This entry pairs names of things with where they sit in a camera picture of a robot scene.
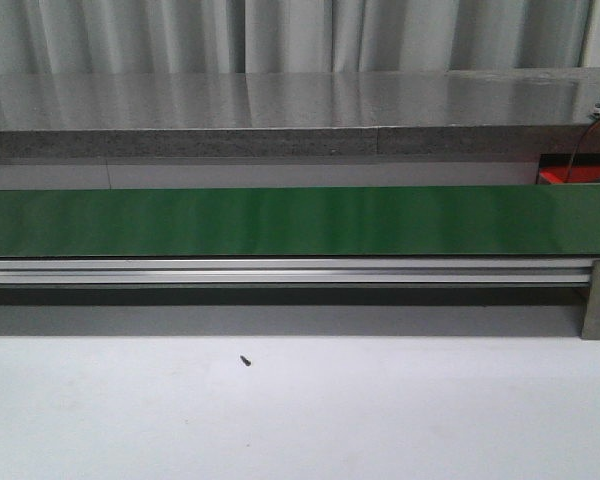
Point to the green conveyor belt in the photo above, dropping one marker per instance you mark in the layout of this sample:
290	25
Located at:
525	220

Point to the grey stone-look back shelf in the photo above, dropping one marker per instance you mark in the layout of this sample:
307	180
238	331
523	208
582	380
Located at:
520	111

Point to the red plastic tray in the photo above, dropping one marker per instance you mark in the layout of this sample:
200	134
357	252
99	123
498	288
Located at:
557	169

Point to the grey curtain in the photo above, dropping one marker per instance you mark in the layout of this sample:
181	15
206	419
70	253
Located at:
61	37

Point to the aluminium conveyor side rail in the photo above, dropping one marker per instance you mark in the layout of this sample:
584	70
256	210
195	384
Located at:
296	271

